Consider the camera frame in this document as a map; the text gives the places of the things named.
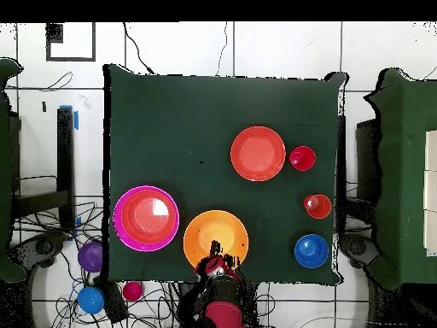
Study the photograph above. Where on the red plastic cup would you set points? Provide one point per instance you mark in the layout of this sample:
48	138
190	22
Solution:
302	158

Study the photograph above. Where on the orange-red plastic bowl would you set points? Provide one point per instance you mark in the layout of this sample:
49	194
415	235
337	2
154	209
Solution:
258	153
148	217

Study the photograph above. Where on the orange plastic cup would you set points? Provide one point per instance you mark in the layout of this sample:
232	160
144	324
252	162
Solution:
318	206

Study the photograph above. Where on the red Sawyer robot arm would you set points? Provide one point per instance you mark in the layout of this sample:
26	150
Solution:
223	314

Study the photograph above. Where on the dark green table cloth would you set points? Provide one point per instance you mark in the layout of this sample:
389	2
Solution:
205	102

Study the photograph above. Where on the small magenta plastic bowl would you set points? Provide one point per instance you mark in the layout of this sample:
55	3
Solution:
132	291

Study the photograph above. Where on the large magenta plastic bowl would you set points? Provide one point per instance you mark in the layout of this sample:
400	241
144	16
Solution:
117	222

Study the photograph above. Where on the neighbouring green cloth table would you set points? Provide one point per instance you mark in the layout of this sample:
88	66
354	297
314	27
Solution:
403	171
5	171

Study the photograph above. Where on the small dark blue bowl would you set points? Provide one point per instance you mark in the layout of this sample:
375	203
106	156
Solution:
311	251

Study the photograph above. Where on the purple plastic bowl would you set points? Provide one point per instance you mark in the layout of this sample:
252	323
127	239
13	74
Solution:
90	256

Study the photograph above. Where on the black stand frame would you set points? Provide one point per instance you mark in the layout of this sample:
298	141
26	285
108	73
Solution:
65	164

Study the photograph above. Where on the orange plastic bowl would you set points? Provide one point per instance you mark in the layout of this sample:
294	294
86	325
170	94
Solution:
205	232

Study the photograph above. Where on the light blue plastic bowl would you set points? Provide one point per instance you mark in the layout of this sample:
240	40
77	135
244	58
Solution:
90	300

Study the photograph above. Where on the black power adapter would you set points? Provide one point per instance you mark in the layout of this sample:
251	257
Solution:
114	304

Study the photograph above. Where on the white panel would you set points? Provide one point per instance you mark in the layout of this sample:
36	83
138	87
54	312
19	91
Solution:
431	191

